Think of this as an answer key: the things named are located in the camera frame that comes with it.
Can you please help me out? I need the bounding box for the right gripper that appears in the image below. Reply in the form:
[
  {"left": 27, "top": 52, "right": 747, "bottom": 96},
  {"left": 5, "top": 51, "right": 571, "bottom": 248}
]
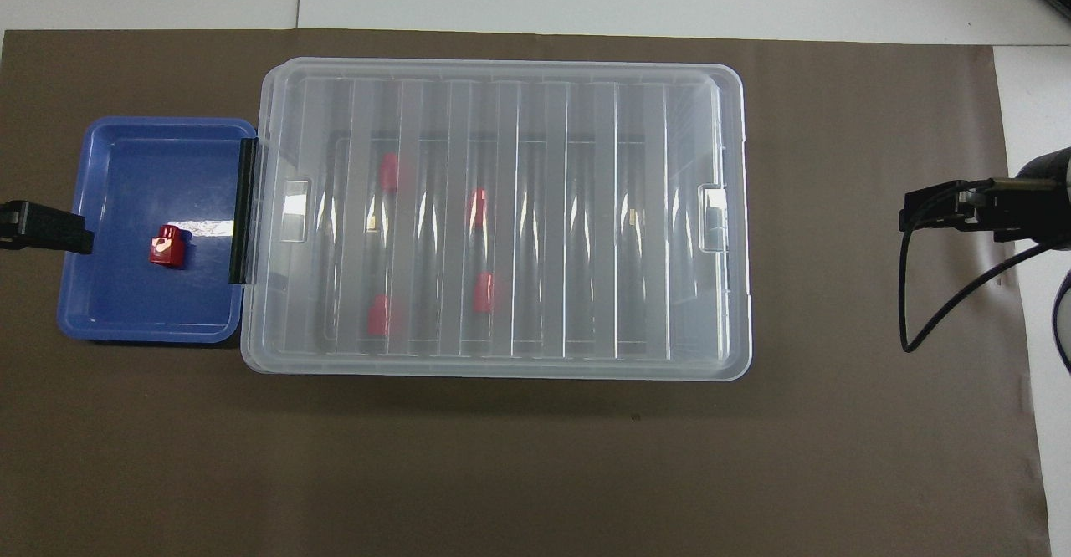
[{"left": 975, "top": 146, "right": 1071, "bottom": 249}]

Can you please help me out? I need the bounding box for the clear plastic storage box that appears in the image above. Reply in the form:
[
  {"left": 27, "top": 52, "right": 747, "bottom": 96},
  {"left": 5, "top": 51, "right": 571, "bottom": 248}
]
[{"left": 240, "top": 57, "right": 753, "bottom": 382}]

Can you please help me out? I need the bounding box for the black box latch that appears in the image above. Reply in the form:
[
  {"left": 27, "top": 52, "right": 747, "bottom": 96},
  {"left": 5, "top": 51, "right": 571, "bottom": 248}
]
[{"left": 228, "top": 136, "right": 259, "bottom": 285}]

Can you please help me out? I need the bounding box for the blue plastic tray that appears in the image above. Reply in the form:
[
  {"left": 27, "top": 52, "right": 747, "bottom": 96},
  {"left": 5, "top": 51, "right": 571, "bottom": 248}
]
[{"left": 57, "top": 116, "right": 258, "bottom": 345}]

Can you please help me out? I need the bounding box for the black cable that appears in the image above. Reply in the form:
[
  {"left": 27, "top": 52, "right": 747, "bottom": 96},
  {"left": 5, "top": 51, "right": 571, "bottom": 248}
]
[
  {"left": 898, "top": 177, "right": 1071, "bottom": 354},
  {"left": 1052, "top": 271, "right": 1071, "bottom": 374}
]

